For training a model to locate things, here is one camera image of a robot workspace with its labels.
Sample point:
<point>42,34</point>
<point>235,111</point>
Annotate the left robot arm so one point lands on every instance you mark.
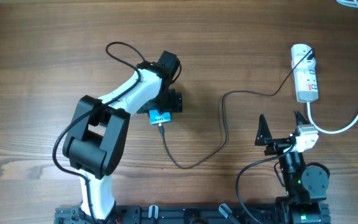
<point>94,140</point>

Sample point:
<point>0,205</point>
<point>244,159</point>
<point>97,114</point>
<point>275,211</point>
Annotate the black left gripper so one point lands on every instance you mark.
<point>173,104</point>

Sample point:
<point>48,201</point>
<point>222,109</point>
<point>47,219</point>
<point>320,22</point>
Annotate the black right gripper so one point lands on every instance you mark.
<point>265,137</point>

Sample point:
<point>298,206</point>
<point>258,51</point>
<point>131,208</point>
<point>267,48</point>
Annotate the white power strip socket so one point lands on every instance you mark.
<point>303,63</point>

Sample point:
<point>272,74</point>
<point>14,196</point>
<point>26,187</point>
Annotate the blue Galaxy S25 smartphone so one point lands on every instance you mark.
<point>156,118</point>

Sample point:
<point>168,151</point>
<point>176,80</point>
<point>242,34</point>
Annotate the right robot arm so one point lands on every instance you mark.
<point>305,183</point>

